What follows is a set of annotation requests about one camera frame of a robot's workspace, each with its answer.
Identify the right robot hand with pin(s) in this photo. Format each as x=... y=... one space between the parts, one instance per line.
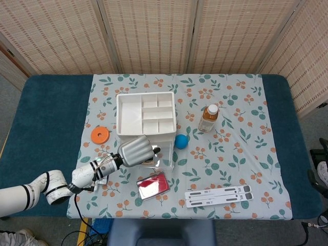
x=323 y=174

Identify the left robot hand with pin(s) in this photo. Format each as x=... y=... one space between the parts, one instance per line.
x=134 y=152

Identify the clear plastic drawer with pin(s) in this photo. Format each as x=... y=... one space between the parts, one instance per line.
x=167 y=153

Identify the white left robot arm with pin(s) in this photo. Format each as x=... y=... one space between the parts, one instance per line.
x=84 y=174

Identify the white drawer organizer box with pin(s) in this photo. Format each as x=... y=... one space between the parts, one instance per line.
x=128 y=115

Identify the wooden sticks clear tube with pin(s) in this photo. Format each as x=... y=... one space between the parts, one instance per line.
x=150 y=162

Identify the red card holder case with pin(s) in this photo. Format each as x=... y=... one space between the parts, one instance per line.
x=153 y=187

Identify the orange disc with hole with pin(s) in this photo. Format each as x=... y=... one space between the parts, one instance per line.
x=96 y=138

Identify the clear plastic packet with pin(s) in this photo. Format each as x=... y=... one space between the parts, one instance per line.
x=103 y=181

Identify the blue rubber ball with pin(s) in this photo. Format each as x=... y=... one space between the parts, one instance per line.
x=181 y=141

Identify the tea bottle white cap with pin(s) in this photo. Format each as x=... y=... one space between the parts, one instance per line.
x=207 y=120

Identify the blue plastic crate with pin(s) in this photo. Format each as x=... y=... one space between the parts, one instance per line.
x=102 y=225

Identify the floral leaf print tablecloth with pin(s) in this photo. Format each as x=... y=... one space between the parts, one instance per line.
x=217 y=159

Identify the grey blue chair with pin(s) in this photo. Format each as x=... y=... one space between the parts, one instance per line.
x=166 y=233

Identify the teal plush table cover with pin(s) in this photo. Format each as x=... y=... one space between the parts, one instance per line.
x=46 y=128

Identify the white folded laptop stand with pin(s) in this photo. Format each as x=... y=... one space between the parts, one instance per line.
x=217 y=197

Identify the woven bamboo folding screen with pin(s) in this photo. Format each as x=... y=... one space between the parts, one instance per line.
x=153 y=38

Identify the person's white shoe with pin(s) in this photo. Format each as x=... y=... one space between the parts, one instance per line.
x=23 y=238

